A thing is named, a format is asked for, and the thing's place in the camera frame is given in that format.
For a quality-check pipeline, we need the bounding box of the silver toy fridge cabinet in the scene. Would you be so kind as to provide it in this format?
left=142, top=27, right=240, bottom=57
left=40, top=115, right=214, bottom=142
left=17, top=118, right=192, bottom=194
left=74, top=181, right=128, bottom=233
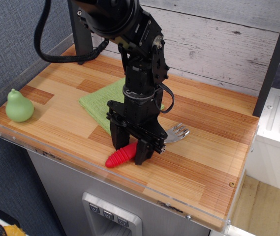
left=28, top=151, right=210, bottom=236

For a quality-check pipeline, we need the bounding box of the white plastic sink unit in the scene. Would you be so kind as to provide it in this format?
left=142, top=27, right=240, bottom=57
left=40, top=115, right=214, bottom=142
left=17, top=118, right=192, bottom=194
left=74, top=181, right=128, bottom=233
left=245, top=88, right=280, bottom=189

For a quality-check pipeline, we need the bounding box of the dark left frame post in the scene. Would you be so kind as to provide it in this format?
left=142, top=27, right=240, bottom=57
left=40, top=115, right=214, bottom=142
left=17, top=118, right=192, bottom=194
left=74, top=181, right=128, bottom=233
left=67, top=0, right=93, bottom=56

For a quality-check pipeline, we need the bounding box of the green plastic pear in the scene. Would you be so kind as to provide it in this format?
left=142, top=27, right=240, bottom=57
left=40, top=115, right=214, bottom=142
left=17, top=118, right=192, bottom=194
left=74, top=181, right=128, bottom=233
left=5, top=88, right=34, bottom=122

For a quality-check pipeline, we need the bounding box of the dark right frame post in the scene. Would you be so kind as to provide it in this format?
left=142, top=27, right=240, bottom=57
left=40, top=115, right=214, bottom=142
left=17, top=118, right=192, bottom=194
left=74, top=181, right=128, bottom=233
left=252, top=34, right=280, bottom=117

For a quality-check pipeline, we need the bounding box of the dark frame post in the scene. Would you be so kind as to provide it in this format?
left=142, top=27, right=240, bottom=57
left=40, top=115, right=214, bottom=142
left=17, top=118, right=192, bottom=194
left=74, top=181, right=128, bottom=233
left=252, top=34, right=280, bottom=117
left=67, top=0, right=93, bottom=56

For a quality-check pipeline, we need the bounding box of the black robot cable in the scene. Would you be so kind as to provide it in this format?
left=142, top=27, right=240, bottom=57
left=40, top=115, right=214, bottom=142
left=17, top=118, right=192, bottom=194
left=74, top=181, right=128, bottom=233
left=33, top=0, right=110, bottom=63

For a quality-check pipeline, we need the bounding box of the yellow black object corner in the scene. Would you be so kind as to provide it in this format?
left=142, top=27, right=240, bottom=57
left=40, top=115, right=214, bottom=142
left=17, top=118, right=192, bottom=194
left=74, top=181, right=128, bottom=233
left=0, top=224, right=27, bottom=236

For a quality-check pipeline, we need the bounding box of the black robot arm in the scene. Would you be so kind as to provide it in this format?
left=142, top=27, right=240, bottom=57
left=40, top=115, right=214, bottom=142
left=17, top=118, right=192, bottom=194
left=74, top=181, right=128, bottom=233
left=76, top=0, right=170, bottom=165

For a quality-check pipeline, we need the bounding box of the green folded towel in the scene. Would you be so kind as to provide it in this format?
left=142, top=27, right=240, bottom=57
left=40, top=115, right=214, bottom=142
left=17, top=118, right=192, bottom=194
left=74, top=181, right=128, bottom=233
left=78, top=78, right=165, bottom=136

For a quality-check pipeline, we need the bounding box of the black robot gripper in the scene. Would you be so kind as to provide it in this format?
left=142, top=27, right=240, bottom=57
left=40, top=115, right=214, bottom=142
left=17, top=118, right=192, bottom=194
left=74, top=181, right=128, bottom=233
left=107, top=92, right=167, bottom=165

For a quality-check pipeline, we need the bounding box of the silver dispenser button panel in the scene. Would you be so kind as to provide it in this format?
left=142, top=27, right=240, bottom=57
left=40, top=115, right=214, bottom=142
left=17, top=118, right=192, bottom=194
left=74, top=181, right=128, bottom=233
left=82, top=192, right=143, bottom=236

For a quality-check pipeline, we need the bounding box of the red handled metal fork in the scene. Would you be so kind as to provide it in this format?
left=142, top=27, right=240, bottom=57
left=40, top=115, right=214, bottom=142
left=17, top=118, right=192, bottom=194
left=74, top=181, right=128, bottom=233
left=105, top=123, right=190, bottom=168

